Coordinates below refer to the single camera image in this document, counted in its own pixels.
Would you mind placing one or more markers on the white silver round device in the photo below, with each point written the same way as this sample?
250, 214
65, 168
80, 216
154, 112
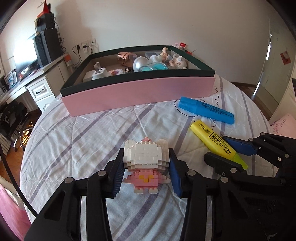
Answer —
139, 62

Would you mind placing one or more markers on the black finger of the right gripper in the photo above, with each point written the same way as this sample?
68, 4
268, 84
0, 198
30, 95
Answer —
223, 166

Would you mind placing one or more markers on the white charger plug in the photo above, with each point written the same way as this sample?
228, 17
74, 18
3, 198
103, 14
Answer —
99, 72

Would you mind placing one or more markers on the blue highlighter marker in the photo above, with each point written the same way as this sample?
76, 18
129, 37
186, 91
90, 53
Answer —
200, 108

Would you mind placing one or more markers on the white pink brick figure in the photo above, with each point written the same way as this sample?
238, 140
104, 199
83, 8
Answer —
146, 161

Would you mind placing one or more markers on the white desk with drawers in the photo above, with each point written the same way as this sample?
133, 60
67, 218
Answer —
43, 85

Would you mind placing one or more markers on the wall power socket strip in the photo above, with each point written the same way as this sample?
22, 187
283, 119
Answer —
88, 46

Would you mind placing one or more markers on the black speaker with red card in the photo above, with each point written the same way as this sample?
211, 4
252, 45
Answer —
45, 20

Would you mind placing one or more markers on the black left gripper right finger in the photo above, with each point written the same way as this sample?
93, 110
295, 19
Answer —
221, 208

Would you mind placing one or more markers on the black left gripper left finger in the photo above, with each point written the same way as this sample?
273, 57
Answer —
60, 218

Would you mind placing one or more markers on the pink storage box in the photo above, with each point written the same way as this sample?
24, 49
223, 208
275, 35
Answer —
134, 88

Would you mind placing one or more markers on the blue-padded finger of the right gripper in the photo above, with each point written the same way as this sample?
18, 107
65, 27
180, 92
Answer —
241, 146

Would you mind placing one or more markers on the black computer tower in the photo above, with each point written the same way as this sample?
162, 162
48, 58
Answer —
47, 46

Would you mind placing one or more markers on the striped white bed quilt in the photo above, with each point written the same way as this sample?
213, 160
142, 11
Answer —
61, 146

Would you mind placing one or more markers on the black computer monitor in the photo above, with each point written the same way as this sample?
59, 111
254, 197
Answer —
25, 58

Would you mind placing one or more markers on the rose gold cylinder case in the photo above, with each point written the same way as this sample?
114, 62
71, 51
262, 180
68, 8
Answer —
126, 58

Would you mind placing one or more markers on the black office chair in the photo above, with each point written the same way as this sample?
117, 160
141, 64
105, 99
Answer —
13, 118

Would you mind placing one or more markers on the pastel doll figurine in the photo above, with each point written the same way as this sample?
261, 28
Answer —
173, 62

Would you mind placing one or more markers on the teal brush in clear case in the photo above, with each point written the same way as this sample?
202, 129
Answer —
153, 66

